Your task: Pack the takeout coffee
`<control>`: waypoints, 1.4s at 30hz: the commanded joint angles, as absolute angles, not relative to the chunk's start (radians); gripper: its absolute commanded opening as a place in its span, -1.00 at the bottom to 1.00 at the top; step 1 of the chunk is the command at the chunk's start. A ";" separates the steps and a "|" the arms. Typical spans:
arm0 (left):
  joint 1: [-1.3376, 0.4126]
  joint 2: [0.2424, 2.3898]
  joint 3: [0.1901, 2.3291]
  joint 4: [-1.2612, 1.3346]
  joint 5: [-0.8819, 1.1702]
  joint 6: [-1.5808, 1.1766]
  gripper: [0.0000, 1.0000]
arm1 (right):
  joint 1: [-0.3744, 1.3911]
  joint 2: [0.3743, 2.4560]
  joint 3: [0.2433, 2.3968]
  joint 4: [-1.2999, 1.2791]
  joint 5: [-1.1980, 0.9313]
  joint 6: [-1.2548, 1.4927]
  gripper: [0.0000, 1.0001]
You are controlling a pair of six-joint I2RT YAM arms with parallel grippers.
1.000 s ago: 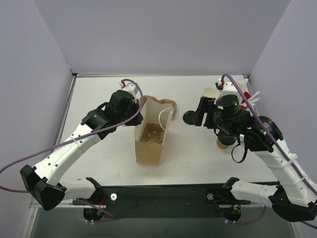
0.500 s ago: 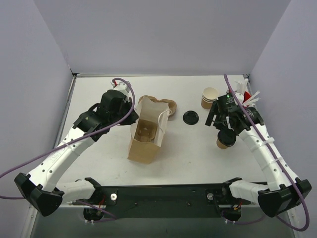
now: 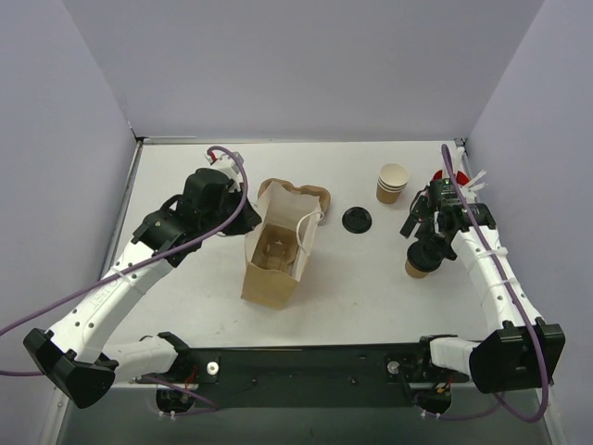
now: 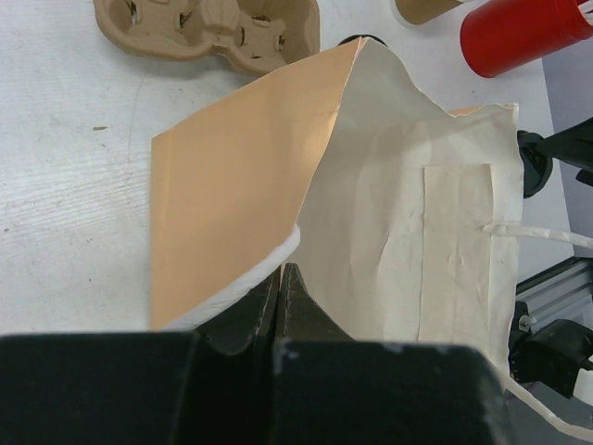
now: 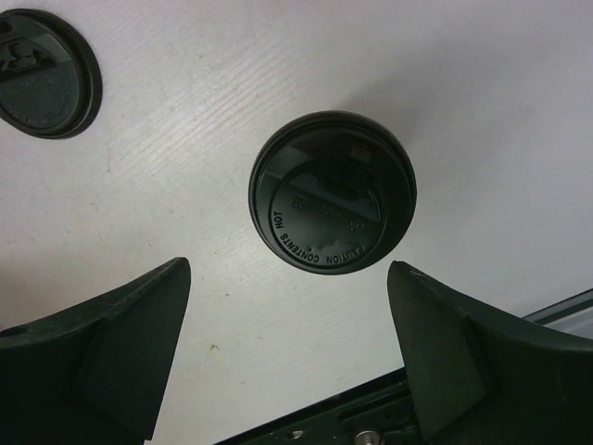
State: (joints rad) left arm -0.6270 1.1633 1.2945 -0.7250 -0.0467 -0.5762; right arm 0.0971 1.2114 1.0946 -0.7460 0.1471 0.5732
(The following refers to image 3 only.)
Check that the red cylindrical straw holder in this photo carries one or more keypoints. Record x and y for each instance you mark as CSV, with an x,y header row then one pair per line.
x,y
461,178

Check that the pulp cup carrier tray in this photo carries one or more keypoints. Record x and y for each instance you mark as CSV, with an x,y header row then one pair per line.
x,y
276,249

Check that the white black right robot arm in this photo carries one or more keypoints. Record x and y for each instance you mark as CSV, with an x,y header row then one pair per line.
x,y
521,350

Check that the kraft paper coffee cup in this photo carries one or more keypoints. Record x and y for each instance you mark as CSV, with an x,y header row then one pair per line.
x,y
414,272

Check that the white wrapped straws bundle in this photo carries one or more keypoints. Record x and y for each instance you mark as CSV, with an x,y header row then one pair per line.
x,y
477,182

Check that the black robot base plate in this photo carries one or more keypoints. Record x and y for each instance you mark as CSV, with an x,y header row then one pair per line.
x,y
335,376

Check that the brown paper takeout bag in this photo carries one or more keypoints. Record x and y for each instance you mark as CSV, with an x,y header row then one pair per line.
x,y
270,288

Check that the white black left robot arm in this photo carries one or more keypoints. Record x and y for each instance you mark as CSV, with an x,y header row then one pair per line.
x,y
73,353

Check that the lower pulp cup carrier stack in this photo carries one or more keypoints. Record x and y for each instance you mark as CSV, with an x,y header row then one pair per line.
x,y
283,202

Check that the black coffee lid stack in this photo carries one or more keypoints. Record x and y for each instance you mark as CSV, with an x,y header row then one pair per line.
x,y
357,220

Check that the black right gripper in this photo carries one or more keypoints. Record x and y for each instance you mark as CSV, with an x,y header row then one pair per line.
x,y
419,211

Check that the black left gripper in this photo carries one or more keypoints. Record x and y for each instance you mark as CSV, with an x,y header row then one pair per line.
x,y
244,218

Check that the stacked kraft paper cups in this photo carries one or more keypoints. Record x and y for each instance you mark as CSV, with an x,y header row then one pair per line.
x,y
392,180

